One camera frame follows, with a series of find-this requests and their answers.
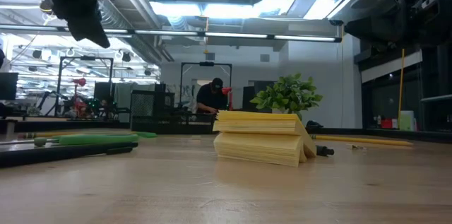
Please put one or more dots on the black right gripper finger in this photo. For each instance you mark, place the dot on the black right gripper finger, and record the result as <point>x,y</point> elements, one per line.
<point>381,28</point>

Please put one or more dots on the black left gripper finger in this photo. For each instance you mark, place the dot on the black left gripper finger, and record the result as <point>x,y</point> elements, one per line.
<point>90,31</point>

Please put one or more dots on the black pen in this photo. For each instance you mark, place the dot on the black pen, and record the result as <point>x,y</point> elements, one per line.
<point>53,153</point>
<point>324,151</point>

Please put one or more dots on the red background robot arm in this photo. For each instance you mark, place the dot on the red background robot arm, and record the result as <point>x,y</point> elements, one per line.
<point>79,105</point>

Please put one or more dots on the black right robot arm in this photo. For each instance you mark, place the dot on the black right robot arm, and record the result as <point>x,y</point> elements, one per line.
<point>444,8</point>

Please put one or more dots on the black mesh desk organizer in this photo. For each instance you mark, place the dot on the black mesh desk organizer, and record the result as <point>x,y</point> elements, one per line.
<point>152,111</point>

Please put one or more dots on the small red box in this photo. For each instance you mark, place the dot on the small red box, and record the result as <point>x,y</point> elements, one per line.
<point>386,123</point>

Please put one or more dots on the light green box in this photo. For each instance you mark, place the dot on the light green box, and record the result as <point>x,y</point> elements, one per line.
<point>408,121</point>

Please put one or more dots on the black computer monitor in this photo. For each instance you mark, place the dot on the black computer monitor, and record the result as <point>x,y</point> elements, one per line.
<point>7,86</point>

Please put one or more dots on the small green potted plant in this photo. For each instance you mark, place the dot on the small green potted plant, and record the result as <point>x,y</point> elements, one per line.
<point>287,93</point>

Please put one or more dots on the person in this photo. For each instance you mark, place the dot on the person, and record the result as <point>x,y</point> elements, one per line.
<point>210,98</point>

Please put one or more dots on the long LED light bar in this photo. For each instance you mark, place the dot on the long LED light bar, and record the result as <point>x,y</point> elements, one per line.
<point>233,35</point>

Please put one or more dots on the red handheld tool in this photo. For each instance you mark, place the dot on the red handheld tool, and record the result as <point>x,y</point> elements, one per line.
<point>226,91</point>

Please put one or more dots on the yellow sticky note pad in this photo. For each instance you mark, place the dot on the yellow sticky note pad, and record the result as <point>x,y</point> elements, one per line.
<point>261,135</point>

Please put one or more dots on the black background rig frame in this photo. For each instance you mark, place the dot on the black background rig frame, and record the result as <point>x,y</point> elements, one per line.
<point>206,64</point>
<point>86,58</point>

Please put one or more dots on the black metal table frame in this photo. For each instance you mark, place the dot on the black metal table frame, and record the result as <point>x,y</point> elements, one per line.
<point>388,133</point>

